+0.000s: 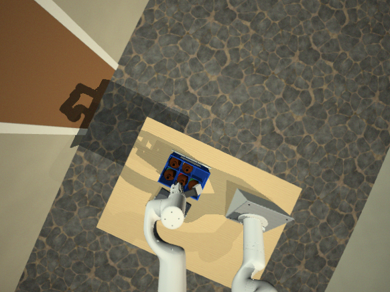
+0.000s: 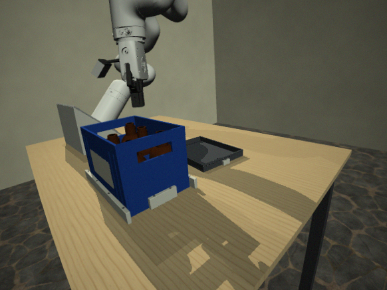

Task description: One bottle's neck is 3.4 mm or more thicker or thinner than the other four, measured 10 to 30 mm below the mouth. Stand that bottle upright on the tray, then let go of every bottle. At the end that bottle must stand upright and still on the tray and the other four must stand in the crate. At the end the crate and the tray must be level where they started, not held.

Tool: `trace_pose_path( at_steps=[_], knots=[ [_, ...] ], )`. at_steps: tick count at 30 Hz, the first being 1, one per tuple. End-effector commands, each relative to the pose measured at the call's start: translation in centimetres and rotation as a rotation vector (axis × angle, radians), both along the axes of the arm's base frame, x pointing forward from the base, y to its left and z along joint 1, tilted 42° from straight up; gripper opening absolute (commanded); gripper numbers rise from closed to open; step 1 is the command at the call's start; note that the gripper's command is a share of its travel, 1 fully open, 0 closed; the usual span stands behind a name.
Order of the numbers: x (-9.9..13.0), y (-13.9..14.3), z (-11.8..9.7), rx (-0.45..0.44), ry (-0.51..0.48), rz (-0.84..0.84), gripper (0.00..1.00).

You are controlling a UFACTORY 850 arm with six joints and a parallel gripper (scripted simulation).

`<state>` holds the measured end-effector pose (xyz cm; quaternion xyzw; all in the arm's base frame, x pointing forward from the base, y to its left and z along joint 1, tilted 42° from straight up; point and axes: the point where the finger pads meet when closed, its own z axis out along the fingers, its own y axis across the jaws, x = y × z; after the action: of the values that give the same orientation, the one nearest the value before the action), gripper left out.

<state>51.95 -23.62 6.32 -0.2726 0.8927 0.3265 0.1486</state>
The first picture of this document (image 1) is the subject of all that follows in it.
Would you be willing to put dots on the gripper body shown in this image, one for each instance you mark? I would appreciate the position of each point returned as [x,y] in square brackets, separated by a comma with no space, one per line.
[176,188]

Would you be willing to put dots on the dark blue crate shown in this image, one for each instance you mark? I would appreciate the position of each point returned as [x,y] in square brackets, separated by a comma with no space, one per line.
[200,173]

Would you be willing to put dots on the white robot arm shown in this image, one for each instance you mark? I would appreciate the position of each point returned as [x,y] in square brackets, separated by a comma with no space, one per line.
[172,258]

